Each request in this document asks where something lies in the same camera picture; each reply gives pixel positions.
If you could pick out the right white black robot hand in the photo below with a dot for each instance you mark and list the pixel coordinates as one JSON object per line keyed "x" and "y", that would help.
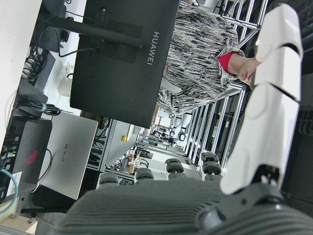
{"x": 171, "y": 208}

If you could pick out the silver Huawei laptop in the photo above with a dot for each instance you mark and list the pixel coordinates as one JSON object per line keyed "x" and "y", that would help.
{"x": 71, "y": 151}

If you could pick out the black Huawei monitor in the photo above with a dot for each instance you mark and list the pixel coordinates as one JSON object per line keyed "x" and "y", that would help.
{"x": 115, "y": 80}

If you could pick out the dark grey computer red logo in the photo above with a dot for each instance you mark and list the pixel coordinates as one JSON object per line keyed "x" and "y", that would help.
{"x": 31, "y": 147}

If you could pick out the person in patterned sweater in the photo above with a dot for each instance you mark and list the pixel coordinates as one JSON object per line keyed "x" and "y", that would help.
{"x": 195, "y": 49}

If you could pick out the white mug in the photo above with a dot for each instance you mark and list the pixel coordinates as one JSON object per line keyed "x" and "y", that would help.
{"x": 64, "y": 85}

